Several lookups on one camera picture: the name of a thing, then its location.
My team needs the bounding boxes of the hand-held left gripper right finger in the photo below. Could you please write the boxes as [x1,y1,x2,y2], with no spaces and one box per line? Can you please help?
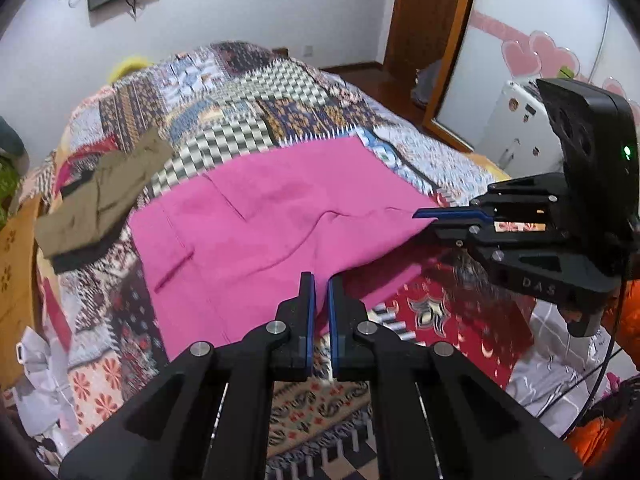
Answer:
[327,276,584,480]

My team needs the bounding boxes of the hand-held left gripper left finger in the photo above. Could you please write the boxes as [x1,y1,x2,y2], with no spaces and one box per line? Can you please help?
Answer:
[59,271,317,480]

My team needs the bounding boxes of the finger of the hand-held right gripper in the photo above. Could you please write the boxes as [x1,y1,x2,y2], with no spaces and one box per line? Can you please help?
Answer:
[432,222,627,307]
[412,172,569,222]

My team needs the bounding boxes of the pink pants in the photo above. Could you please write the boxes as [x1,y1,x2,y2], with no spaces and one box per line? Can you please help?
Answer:
[127,136,432,356]

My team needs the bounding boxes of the olive pants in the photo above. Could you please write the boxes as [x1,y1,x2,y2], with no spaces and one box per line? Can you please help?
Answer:
[35,127,175,262]

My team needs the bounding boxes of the white appliance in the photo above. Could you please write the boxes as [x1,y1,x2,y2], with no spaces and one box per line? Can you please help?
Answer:
[479,79,567,179]

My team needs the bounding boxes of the white checked cloth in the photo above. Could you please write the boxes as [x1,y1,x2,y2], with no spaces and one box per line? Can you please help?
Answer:
[504,304,627,437]

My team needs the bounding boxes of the grey bag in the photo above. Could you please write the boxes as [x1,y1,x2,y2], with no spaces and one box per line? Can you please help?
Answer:
[411,59,444,109]

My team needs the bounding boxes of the sliding door with heart stickers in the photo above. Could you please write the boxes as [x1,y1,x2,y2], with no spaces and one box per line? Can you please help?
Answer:
[434,0,640,171]

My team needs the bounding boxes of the orange garment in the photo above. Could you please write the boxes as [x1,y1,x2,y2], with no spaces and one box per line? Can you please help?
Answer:
[565,279,640,467]

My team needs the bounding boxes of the patchwork bedspread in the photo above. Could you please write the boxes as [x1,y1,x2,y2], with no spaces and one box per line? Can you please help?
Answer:
[30,42,537,480]

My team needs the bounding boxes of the dark cloth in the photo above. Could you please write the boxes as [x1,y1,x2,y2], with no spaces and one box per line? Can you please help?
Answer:
[50,230,134,275]

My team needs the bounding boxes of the wooden bedside cabinet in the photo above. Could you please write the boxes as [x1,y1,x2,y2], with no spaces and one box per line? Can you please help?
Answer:
[0,194,45,392]

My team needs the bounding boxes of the yellow pillow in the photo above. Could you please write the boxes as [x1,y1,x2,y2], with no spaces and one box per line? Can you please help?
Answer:
[107,56,154,84]

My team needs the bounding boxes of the green cloth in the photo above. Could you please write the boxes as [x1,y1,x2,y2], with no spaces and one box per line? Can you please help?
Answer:
[0,154,24,222]

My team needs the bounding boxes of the black cable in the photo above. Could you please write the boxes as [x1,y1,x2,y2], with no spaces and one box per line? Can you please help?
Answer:
[539,240,640,437]

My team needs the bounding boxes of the wooden door frame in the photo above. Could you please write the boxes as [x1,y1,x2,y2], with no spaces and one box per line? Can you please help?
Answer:
[384,0,482,154]

